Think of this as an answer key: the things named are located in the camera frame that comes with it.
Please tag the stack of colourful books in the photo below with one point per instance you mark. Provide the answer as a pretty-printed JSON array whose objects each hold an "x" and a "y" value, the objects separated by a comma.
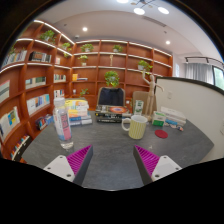
[{"x": 78, "y": 113}]

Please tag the green and white carton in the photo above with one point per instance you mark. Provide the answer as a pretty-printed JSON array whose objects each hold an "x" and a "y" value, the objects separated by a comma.
[{"x": 138, "y": 107}]

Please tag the yellow striped mug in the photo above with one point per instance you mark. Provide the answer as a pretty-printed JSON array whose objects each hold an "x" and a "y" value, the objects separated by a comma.
[{"x": 137, "y": 128}]

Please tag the clear plastic water bottle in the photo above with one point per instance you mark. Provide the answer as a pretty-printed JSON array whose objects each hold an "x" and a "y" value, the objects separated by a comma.
[{"x": 63, "y": 126}]

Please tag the wooden shelf unit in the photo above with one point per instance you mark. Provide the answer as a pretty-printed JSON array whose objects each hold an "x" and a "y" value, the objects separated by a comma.
[{"x": 100, "y": 76}]

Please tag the stack of white boxes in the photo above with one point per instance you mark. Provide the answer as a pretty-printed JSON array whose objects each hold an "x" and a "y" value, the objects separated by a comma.
[{"x": 175, "y": 116}]

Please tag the small green white box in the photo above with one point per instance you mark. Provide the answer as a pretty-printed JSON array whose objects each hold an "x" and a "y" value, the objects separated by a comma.
[{"x": 158, "y": 119}]

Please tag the white wall switch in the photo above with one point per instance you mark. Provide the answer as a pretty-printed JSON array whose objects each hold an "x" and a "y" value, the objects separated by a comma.
[{"x": 170, "y": 95}]

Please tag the flat round red coaster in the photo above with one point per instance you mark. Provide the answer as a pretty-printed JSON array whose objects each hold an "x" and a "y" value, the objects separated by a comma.
[{"x": 161, "y": 134}]

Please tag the chair with dark jacket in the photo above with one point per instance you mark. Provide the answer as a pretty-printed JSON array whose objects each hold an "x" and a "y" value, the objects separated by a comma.
[{"x": 111, "y": 96}]

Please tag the group of ceiling lights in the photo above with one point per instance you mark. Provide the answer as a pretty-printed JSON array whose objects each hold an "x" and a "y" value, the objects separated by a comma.
[{"x": 139, "y": 11}]

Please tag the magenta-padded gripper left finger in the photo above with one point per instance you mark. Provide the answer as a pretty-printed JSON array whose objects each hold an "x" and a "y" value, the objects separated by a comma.
[{"x": 79, "y": 159}]

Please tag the stack of dark books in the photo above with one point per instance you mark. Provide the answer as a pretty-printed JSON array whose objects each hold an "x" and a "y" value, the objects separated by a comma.
[{"x": 111, "y": 114}]

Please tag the grey window curtain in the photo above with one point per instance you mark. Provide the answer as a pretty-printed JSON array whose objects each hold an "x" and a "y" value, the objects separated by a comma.
[{"x": 199, "y": 72}]

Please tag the window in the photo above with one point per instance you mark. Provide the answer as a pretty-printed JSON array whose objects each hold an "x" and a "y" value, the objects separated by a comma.
[{"x": 219, "y": 78}]

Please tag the small colourful sticker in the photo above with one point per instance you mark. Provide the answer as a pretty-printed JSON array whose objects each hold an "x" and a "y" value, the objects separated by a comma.
[{"x": 180, "y": 128}]

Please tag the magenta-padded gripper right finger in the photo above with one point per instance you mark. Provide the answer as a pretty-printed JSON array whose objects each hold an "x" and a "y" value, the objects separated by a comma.
[{"x": 147, "y": 160}]

